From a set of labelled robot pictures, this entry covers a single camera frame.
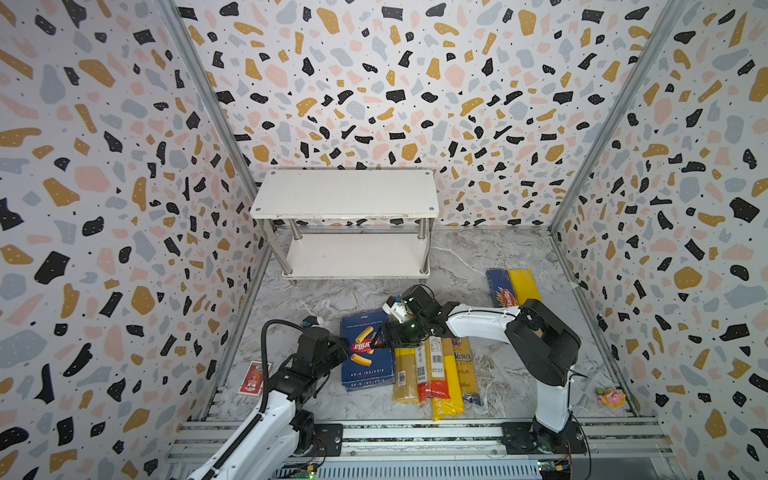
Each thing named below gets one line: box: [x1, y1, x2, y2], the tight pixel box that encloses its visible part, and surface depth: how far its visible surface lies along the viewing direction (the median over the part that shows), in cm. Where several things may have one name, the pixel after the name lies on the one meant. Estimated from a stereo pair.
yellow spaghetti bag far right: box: [508, 268, 543, 306], surface depth 106 cm
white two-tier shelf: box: [250, 169, 440, 285], surface depth 89 cm
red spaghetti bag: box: [416, 336, 451, 403], surface depth 82 cm
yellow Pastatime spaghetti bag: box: [432, 338, 465, 422], surface depth 80 cm
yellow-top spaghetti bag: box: [392, 348, 419, 404], surface depth 83 cm
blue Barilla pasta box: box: [341, 311, 395, 392], surface depth 83 cm
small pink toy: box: [596, 388, 627, 408], surface depth 80 cm
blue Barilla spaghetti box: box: [486, 268, 519, 308], surface depth 102 cm
